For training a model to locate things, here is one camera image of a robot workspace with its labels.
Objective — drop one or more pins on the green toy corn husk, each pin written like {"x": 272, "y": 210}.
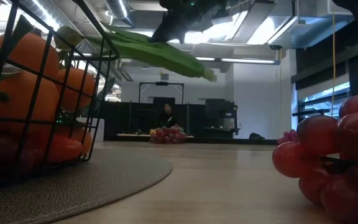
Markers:
{"x": 166, "y": 60}

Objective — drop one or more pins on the tangerine cluster with leaves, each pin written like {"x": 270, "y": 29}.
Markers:
{"x": 79, "y": 84}

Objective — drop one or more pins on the red grape bunch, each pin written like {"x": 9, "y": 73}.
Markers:
{"x": 166, "y": 136}
{"x": 287, "y": 137}
{"x": 319, "y": 133}

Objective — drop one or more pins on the red toy chili pepper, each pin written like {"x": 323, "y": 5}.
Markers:
{"x": 64, "y": 149}

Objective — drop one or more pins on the long ceiling light tube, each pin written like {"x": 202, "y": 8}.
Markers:
{"x": 247, "y": 60}

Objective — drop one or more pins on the person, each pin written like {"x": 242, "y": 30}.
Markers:
{"x": 166, "y": 119}

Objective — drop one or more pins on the black equipment cart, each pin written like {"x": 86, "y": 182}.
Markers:
{"x": 219, "y": 115}

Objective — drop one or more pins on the round grey placemat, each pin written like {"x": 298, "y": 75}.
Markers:
{"x": 73, "y": 189}

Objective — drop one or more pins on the grey wall sign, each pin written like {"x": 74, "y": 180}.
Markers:
{"x": 164, "y": 76}

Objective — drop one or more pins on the round silver ceiling duct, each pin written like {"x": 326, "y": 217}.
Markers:
{"x": 118, "y": 9}

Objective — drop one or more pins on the black background gantry frame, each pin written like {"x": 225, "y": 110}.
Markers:
{"x": 161, "y": 83}

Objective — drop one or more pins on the black partition wall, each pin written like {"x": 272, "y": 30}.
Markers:
{"x": 120, "y": 118}

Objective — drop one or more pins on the large rectangular silver duct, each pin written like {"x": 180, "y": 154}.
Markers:
{"x": 306, "y": 28}

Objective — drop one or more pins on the black metal table frame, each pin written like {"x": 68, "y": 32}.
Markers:
{"x": 228, "y": 141}

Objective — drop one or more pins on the window with dark frame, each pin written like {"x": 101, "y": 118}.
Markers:
{"x": 319, "y": 96}

